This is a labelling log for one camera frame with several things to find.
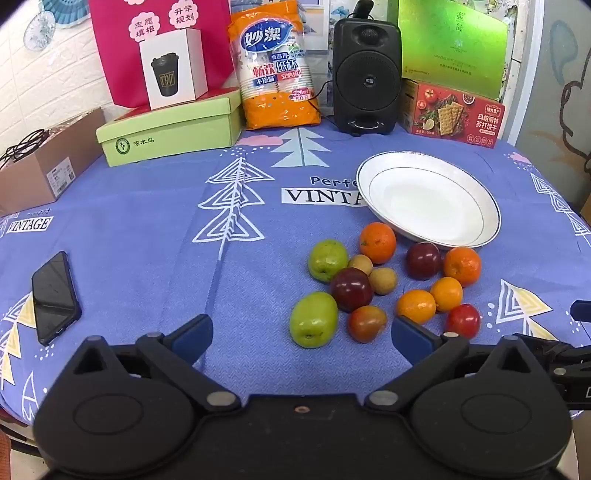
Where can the red-green jujube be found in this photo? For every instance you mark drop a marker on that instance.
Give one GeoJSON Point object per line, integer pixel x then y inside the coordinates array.
{"type": "Point", "coordinates": [367, 323]}

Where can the round green jujube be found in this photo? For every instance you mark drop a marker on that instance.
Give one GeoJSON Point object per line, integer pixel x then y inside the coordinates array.
{"type": "Point", "coordinates": [328, 261]}

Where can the blue paper fan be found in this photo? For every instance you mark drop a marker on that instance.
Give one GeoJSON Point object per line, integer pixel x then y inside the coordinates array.
{"type": "Point", "coordinates": [62, 9]}

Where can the large orange mandarin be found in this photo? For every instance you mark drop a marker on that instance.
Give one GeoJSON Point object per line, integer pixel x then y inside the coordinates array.
{"type": "Point", "coordinates": [462, 266]}
{"type": "Point", "coordinates": [377, 242]}

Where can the blue printed tablecloth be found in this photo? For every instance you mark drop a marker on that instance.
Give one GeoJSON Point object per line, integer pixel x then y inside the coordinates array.
{"type": "Point", "coordinates": [161, 277]}

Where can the black smartphone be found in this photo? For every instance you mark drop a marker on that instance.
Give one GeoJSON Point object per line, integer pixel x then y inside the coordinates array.
{"type": "Point", "coordinates": [55, 297]}

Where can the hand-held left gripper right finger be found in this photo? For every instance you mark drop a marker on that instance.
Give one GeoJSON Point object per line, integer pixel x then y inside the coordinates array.
{"type": "Point", "coordinates": [408, 334]}

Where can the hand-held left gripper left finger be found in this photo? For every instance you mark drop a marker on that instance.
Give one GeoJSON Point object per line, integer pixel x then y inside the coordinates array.
{"type": "Point", "coordinates": [194, 334]}

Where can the pink paper bag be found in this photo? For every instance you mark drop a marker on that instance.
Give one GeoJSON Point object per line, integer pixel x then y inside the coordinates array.
{"type": "Point", "coordinates": [115, 50]}

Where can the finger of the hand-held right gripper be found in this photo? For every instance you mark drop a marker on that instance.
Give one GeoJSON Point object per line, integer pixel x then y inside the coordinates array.
{"type": "Point", "coordinates": [581, 310]}
{"type": "Point", "coordinates": [558, 350]}

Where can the light green shoe box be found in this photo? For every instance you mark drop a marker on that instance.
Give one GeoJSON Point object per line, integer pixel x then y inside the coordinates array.
{"type": "Point", "coordinates": [171, 134]}

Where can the green apple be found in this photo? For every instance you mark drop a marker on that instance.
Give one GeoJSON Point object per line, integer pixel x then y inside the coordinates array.
{"type": "Point", "coordinates": [314, 320]}

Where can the white round fan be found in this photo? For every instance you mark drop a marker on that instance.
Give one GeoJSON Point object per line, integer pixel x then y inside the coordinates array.
{"type": "Point", "coordinates": [39, 27]}

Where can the green gift box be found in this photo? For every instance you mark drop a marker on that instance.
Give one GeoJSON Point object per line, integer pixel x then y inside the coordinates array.
{"type": "Point", "coordinates": [452, 41]}

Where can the white ceramic plate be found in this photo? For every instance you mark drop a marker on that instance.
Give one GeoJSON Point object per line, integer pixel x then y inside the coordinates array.
{"type": "Point", "coordinates": [429, 203]}

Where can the small yellow-orange citrus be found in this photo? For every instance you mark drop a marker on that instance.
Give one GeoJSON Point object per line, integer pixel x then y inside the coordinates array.
{"type": "Point", "coordinates": [446, 294]}
{"type": "Point", "coordinates": [416, 308]}

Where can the red cherry tomato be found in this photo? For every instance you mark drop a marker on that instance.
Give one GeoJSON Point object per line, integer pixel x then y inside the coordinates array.
{"type": "Point", "coordinates": [463, 321]}

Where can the white box with cup print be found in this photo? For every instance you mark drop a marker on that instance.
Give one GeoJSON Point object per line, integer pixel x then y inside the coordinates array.
{"type": "Point", "coordinates": [173, 69]}

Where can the red cracker box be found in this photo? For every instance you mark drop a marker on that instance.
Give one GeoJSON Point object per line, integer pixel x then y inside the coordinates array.
{"type": "Point", "coordinates": [455, 115]}

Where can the dark red plum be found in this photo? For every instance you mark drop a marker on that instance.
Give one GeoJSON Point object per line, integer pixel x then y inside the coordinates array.
{"type": "Point", "coordinates": [423, 261]}
{"type": "Point", "coordinates": [351, 289]}

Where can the brown cardboard box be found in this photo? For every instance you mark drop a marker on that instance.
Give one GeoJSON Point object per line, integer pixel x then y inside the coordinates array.
{"type": "Point", "coordinates": [41, 170]}

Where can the black speaker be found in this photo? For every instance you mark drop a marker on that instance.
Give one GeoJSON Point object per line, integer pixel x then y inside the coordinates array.
{"type": "Point", "coordinates": [367, 78]}

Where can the orange paper cup pack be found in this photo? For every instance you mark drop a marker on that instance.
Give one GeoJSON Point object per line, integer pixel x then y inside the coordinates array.
{"type": "Point", "coordinates": [272, 69]}

